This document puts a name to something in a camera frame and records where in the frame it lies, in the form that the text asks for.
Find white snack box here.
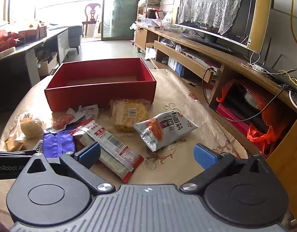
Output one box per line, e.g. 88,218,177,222
133,110,199,152

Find red cardboard box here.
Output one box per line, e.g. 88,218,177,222
44,57,157,112

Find purple snack packet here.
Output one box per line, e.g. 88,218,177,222
36,130,78,155

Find wooden chair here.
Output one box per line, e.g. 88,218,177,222
81,3,102,38

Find sausage snack packet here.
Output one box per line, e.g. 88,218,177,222
52,104,100,134

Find white shopping bag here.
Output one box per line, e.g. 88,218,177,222
144,47,157,61

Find golden snack packet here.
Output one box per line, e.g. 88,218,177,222
4,135,25,151

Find wooden television cabinet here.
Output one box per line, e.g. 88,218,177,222
135,24,297,223

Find glass sliding door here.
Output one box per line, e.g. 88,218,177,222
101,0,140,41

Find cluttered shelf rack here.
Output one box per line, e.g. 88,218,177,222
136,0,164,28

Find boxes on side table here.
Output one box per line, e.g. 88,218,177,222
0,20,48,54

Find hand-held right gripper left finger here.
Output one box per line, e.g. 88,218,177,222
16,142,115,195

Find round pastry packet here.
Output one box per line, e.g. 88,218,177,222
8,111,45,141

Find white lace cloth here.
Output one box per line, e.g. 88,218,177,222
177,0,248,36

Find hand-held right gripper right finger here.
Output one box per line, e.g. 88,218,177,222
179,144,272,194

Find curved television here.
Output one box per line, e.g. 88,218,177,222
174,0,276,54

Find long red white snack packet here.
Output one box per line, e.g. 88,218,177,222
69,118,144,183

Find black router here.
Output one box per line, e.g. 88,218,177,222
261,37,297,85

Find yellow noodle snack packet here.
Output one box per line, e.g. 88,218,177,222
108,99,149,134

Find blue white box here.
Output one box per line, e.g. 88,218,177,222
167,56,185,75

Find red plastic bag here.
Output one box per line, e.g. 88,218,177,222
216,79,292,155

